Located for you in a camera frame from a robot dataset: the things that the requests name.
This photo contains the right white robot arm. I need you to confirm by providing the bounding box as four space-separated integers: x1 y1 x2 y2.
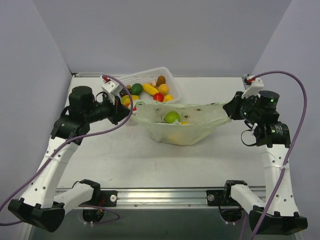
221 90 308 236

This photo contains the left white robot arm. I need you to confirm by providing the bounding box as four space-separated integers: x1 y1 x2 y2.
8 86 133 233

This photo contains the green lime fruit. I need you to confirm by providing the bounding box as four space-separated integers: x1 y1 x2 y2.
130 83 144 96

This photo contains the orange fruit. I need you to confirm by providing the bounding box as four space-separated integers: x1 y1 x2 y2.
158 83 169 95

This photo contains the white perforated plastic basket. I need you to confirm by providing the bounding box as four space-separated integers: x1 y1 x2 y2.
119 67 182 103

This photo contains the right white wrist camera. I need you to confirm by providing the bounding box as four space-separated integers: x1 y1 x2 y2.
241 75 264 99

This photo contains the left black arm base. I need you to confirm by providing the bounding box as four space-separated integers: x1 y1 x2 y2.
72 179 118 207

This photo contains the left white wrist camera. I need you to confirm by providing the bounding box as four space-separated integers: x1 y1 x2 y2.
101 79 124 104

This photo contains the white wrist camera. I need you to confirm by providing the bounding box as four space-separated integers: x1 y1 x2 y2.
101 79 124 104
241 75 264 99

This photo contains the red peach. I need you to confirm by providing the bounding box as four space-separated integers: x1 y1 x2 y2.
153 93 164 102

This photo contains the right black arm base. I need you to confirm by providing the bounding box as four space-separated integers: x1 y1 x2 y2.
206 180 248 207

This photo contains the brown kiwi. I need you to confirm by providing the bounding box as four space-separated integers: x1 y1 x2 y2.
156 75 166 86

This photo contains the aluminium table edge rail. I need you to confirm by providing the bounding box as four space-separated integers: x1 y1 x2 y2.
27 186 297 211

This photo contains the yellow starfruit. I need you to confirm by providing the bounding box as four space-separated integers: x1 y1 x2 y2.
142 83 159 96

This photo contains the small yellow lemon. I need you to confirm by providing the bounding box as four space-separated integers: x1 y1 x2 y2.
163 94 174 102

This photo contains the light green plastic bag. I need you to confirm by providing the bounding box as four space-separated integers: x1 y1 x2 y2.
131 100 231 146

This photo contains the light green apple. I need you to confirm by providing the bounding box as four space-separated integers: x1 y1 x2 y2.
164 111 181 124

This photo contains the green yellow mango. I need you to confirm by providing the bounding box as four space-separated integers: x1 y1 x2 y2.
121 95 140 106

